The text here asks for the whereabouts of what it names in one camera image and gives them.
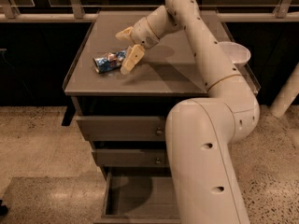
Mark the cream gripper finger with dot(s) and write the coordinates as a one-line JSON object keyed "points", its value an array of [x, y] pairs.
{"points": [[133, 56], [125, 35]]}

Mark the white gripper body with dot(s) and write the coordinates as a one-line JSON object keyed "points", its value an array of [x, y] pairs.
{"points": [[144, 33]]}

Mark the blue silver redbull can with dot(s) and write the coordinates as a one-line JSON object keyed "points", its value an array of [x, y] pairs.
{"points": [[109, 61]]}

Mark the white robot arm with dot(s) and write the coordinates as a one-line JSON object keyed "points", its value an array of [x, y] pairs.
{"points": [[198, 131]]}

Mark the brass top drawer knob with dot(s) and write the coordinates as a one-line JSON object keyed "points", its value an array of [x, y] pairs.
{"points": [[159, 131]]}

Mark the grey top drawer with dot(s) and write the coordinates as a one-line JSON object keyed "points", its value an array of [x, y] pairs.
{"points": [[120, 128]]}

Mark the grey middle drawer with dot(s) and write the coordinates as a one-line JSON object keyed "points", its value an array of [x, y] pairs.
{"points": [[129, 157]]}

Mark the grey open bottom drawer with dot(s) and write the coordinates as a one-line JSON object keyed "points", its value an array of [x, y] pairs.
{"points": [[139, 197]]}

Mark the white ceramic bowl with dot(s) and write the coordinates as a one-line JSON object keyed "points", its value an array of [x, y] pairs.
{"points": [[238, 54]]}

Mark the black object on floor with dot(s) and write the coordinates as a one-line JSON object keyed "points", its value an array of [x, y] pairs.
{"points": [[3, 209]]}

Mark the white window railing frame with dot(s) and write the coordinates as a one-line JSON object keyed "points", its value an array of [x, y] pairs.
{"points": [[78, 6]]}

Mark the white diagonal post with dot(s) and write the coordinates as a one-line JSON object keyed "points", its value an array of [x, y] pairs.
{"points": [[287, 94]]}

